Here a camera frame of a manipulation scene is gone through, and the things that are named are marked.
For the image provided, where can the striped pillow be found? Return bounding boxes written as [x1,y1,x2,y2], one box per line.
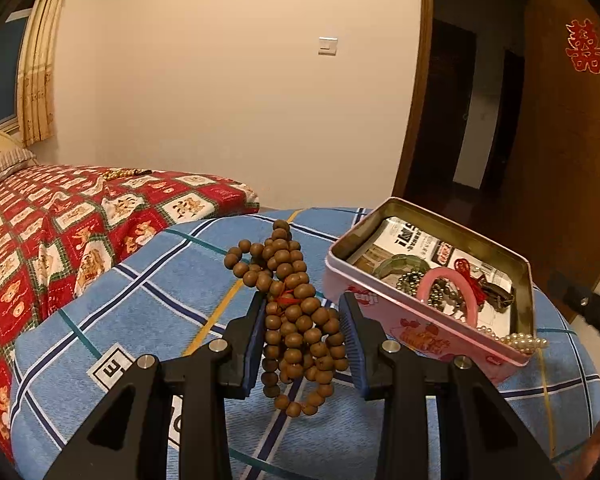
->
[0,147,36,189]

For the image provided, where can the printed paper liner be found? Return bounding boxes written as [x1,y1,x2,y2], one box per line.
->
[347,216,514,332]

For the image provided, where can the red bear print bedsheet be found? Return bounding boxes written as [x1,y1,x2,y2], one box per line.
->
[0,162,261,463]

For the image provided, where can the brown wooden bead necklace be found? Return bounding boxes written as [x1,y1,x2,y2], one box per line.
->
[223,219,349,417]

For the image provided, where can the pink bangle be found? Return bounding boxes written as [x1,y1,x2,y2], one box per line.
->
[416,267,481,326]

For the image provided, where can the blue plaid cloth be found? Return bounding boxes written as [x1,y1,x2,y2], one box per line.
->
[12,206,600,480]

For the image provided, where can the pearl bead necklace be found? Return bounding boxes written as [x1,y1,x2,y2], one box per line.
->
[477,325,550,354]

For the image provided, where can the window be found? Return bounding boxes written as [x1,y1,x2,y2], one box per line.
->
[0,10,31,131]

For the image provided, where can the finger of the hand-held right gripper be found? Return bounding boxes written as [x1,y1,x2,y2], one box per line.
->
[549,270,600,352]

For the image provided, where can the red string bracelet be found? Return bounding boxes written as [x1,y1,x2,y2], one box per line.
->
[454,258,490,306]

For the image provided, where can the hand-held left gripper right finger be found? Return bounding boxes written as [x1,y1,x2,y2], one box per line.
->
[337,291,563,480]

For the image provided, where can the yellow patterned curtain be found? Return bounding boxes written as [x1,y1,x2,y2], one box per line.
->
[17,0,79,147]

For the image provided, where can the brown wooden door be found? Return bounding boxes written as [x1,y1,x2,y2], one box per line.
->
[500,0,600,322]

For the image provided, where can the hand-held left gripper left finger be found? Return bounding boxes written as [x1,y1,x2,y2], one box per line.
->
[42,290,268,480]

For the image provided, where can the green jade bracelet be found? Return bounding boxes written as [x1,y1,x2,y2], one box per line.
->
[372,256,425,282]

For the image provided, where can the red paper door decoration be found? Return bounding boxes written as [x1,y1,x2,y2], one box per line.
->
[564,18,600,75]

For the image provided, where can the pink metal tin box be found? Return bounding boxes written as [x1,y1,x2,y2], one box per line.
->
[324,196,535,382]

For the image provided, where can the silver bead bracelet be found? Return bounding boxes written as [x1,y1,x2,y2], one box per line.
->
[396,269,473,319]

